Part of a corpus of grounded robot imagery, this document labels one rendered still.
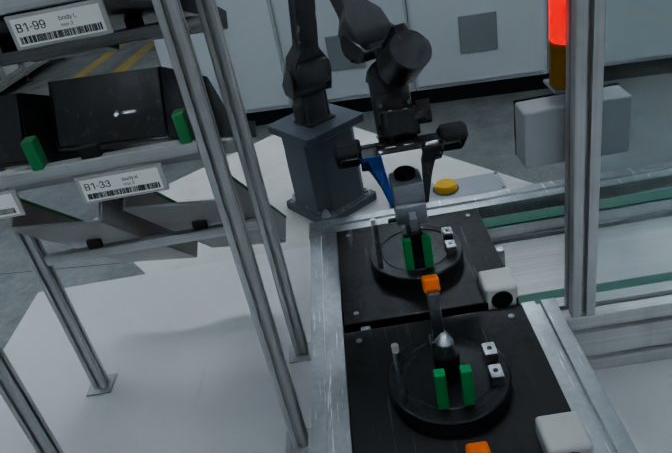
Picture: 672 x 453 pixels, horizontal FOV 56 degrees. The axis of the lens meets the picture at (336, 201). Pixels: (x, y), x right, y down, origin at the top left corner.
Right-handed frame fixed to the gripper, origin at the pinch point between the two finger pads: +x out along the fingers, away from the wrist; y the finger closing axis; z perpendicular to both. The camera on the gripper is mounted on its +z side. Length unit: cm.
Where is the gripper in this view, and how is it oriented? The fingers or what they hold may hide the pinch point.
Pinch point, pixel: (406, 180)
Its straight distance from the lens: 88.3
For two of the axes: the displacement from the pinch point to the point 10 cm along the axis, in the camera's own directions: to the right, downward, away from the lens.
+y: 9.8, -1.7, -0.5
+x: 1.5, 9.7, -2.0
